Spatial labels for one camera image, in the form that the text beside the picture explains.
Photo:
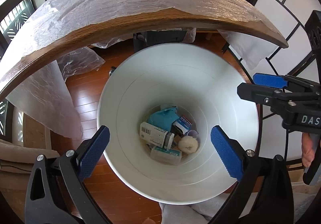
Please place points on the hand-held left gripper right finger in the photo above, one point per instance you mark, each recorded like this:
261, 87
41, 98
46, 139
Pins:
227, 153

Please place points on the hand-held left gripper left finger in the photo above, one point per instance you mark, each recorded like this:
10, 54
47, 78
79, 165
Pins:
92, 151

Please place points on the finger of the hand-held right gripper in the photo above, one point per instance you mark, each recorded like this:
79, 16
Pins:
250, 91
268, 79

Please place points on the beige tape roll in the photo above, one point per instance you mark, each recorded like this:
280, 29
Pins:
188, 145

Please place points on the purple hair roller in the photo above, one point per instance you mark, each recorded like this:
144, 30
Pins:
191, 134

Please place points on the translucent plastic box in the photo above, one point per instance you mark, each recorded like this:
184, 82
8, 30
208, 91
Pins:
165, 155

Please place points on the white barcode box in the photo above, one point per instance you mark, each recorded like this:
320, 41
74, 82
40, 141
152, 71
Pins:
153, 133

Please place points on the white round bin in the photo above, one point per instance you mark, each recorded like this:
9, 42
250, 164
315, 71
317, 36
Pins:
175, 76

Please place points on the person's right hand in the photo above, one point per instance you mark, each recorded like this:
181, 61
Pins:
307, 148

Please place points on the person's left hand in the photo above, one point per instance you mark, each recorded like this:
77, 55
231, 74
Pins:
150, 221

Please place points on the red blue white carton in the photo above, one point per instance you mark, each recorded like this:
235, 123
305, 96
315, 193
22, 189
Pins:
184, 123

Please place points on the person's grey trousers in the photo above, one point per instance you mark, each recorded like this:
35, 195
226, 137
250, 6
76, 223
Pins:
185, 212

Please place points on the beige cushion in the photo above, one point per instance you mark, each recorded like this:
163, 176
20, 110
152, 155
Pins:
20, 156

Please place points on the black-framed sliding screen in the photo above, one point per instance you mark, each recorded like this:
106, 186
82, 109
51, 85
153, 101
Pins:
275, 1

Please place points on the clear plastic bag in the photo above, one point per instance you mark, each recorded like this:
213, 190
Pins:
80, 63

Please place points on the black table base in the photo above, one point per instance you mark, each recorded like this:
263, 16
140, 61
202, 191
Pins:
160, 38

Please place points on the dark-framed window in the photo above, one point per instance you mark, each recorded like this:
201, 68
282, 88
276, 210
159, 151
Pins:
15, 13

